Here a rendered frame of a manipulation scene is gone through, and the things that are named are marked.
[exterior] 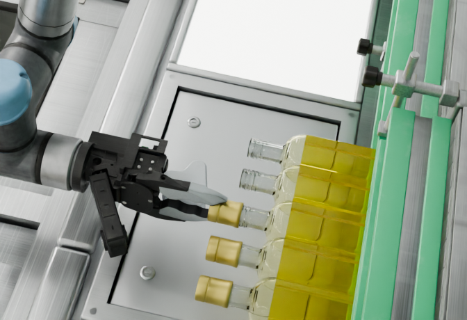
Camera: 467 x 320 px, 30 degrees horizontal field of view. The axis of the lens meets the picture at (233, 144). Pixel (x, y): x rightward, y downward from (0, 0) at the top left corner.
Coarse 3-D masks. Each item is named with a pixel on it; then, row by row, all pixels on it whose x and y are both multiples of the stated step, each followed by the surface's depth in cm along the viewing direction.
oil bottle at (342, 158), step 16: (288, 144) 124; (304, 144) 124; (320, 144) 124; (336, 144) 124; (352, 144) 124; (288, 160) 123; (304, 160) 122; (320, 160) 122; (336, 160) 122; (352, 160) 123; (368, 160) 123; (352, 176) 122; (368, 176) 121
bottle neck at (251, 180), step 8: (248, 176) 121; (256, 176) 121; (264, 176) 121; (272, 176) 121; (240, 184) 121; (248, 184) 121; (256, 184) 121; (264, 184) 121; (272, 184) 121; (256, 192) 122; (264, 192) 121
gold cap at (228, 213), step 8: (216, 208) 118; (224, 208) 118; (232, 208) 118; (240, 208) 118; (208, 216) 118; (216, 216) 118; (224, 216) 117; (232, 216) 117; (224, 224) 119; (232, 224) 118
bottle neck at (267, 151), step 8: (256, 144) 125; (264, 144) 125; (272, 144) 125; (280, 144) 125; (248, 152) 125; (256, 152) 125; (264, 152) 125; (272, 152) 124; (280, 152) 124; (264, 160) 125; (272, 160) 125
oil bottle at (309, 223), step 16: (272, 208) 118; (288, 208) 117; (304, 208) 117; (320, 208) 117; (272, 224) 116; (288, 224) 116; (304, 224) 116; (320, 224) 116; (336, 224) 116; (352, 224) 116; (304, 240) 115; (320, 240) 115; (336, 240) 115; (352, 240) 115
